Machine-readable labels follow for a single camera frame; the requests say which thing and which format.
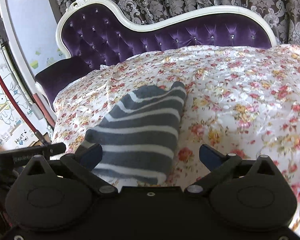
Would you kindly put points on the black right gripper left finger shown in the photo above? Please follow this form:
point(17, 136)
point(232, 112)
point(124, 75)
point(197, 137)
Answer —
point(81, 165)

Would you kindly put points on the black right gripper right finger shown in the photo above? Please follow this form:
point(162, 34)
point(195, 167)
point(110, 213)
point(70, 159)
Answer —
point(219, 165)

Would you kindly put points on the grey white striped sweater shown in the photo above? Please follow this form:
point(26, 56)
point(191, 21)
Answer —
point(139, 135)

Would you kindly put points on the cartoon printed white box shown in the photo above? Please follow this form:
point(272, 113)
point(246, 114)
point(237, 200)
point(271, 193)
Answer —
point(14, 132)

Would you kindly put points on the floral bed cover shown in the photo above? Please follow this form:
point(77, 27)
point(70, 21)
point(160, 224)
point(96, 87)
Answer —
point(240, 100)

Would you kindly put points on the dark purple velvet cushion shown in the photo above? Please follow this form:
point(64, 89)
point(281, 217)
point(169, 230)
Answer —
point(57, 76)

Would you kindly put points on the red vacuum tube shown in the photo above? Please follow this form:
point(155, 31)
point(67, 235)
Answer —
point(22, 115)

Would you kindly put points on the purple tufted headboard white frame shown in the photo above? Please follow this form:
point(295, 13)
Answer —
point(98, 32)

